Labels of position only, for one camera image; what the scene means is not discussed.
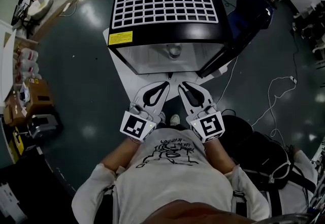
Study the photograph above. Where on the person's left forearm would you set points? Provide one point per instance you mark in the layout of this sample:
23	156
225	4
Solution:
119	154

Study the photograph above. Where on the black mini fridge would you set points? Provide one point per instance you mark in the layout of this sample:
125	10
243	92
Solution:
167	32

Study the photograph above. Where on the black backpack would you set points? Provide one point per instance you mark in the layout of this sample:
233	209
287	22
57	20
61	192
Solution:
264	157

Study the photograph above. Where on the person's white shoe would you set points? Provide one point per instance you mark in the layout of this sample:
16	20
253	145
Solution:
175	119
162	117

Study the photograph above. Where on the white round cushion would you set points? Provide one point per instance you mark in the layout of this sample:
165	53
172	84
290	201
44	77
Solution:
40	5

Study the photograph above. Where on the person's white printed shirt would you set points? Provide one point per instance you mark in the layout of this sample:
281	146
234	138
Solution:
170	177

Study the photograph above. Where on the yellow and black case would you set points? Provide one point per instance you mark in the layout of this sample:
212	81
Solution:
17	140

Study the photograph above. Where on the grey metal machine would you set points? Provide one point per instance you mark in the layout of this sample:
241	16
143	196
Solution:
43	124

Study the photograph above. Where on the person's right forearm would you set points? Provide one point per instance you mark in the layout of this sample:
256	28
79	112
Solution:
219	155

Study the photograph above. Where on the black chair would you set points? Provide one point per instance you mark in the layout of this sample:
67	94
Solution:
22	11

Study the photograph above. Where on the white power adapter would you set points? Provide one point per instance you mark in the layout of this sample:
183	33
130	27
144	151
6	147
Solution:
293	80

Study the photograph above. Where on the long cardboard board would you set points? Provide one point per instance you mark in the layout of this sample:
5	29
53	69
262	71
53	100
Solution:
57	16

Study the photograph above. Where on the white bags with red print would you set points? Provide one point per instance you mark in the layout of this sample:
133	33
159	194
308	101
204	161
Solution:
28	61

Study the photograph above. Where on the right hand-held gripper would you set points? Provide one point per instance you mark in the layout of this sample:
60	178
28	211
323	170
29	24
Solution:
209	125

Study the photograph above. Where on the white table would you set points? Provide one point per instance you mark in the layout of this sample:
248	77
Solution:
132	81

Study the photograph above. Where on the white shelf unit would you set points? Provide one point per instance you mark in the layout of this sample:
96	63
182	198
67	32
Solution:
6	63

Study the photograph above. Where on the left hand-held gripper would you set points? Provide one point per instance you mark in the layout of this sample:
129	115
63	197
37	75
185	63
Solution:
134	126

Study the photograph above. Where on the brown cardboard box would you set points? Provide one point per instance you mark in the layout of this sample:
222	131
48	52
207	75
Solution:
38	96

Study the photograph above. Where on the white grid rack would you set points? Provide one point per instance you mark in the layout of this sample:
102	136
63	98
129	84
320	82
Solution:
165	9

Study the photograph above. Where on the black workbench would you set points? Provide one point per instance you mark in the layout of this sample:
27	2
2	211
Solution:
30	187

